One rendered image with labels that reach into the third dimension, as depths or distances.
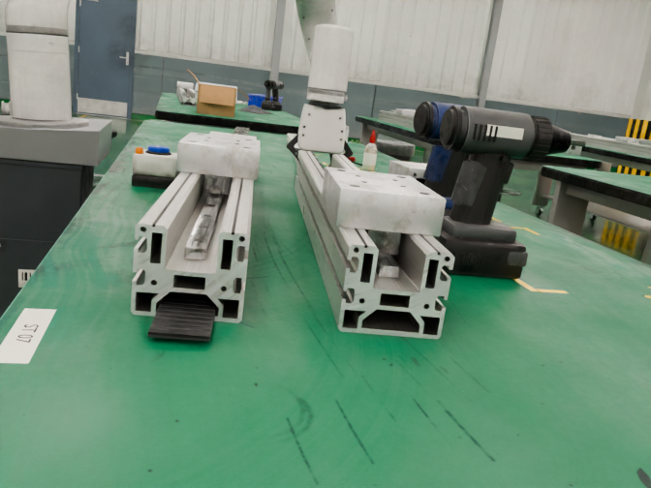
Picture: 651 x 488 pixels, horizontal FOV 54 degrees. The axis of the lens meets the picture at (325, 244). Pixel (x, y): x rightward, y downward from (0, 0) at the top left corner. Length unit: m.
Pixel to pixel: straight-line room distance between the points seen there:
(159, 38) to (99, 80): 1.30
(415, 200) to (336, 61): 0.76
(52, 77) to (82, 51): 10.95
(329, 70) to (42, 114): 0.61
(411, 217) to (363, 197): 0.05
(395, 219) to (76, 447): 0.38
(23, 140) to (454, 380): 1.10
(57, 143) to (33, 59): 0.18
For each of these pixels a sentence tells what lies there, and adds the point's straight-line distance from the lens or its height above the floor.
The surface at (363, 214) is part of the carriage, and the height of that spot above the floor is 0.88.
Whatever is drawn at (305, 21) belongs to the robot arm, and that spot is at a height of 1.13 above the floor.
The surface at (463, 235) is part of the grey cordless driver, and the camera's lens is 0.87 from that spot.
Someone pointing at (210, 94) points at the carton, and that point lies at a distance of 3.53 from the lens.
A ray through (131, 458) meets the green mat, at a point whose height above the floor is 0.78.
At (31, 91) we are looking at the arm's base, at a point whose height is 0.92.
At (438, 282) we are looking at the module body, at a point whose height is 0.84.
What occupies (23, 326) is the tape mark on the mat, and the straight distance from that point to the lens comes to 0.58.
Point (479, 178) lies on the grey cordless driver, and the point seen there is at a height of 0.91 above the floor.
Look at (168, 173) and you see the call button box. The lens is 1.23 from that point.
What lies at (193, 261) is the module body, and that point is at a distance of 0.62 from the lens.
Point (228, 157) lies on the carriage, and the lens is 0.89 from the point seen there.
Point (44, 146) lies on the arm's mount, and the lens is 1.45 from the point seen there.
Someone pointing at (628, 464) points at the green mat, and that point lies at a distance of 0.50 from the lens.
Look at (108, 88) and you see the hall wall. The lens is 12.40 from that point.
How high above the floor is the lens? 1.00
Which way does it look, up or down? 14 degrees down
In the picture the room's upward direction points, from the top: 7 degrees clockwise
